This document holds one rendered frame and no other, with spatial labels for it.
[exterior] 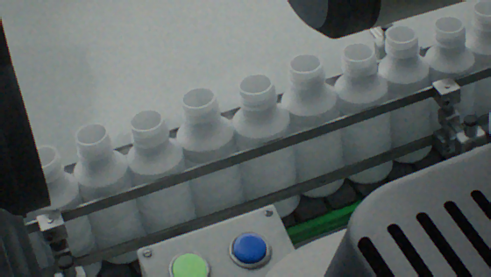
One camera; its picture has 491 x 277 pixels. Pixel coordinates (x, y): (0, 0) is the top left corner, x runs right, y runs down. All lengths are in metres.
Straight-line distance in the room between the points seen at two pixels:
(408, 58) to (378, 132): 0.09
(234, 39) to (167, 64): 0.22
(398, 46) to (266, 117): 0.17
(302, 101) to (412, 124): 0.14
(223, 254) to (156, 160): 0.14
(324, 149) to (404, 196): 0.84
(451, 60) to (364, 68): 0.11
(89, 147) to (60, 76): 2.23
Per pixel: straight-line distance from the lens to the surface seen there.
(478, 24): 1.24
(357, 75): 1.17
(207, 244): 1.04
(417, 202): 0.35
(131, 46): 3.39
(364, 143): 1.21
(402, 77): 1.20
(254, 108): 1.14
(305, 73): 1.15
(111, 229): 1.17
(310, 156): 1.20
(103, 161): 1.12
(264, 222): 1.05
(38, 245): 1.17
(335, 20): 0.34
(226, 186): 1.18
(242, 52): 3.26
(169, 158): 1.13
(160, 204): 1.15
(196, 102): 1.16
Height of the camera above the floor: 1.84
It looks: 39 degrees down
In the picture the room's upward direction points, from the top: 9 degrees counter-clockwise
